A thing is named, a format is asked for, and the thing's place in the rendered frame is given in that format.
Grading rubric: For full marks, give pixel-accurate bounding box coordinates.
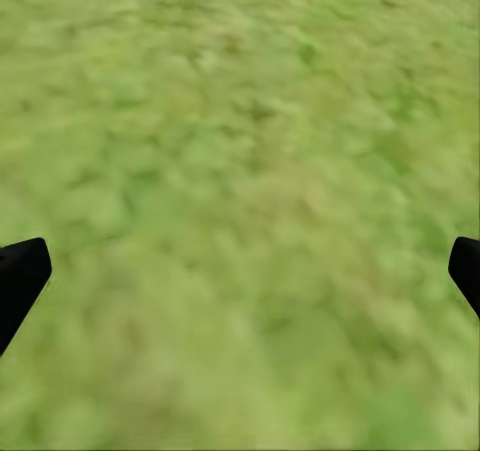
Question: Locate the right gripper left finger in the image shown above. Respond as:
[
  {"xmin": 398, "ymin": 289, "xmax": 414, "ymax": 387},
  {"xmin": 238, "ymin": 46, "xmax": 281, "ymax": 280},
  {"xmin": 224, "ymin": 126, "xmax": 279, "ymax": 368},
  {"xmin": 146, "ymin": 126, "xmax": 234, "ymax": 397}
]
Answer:
[{"xmin": 0, "ymin": 237, "xmax": 52, "ymax": 357}]

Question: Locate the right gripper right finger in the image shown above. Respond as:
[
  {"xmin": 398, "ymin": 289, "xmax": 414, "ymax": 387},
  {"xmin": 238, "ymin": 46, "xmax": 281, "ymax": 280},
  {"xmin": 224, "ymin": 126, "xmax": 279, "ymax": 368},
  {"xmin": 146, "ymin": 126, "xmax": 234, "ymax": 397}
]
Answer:
[{"xmin": 448, "ymin": 236, "xmax": 480, "ymax": 318}]

